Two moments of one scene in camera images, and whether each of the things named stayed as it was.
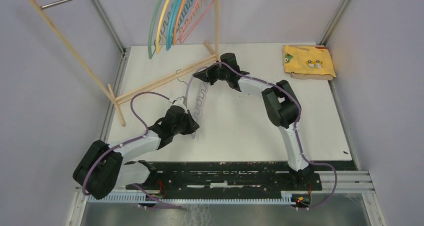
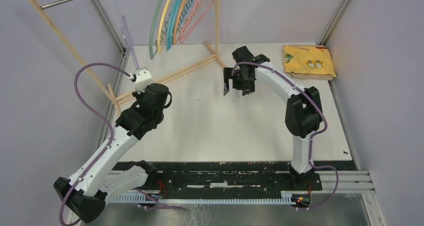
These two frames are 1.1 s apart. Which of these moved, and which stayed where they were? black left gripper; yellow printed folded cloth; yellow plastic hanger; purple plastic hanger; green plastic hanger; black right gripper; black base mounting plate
Moved: black left gripper; purple plastic hanger; black right gripper
Stayed: yellow plastic hanger; yellow printed folded cloth; green plastic hanger; black base mounting plate
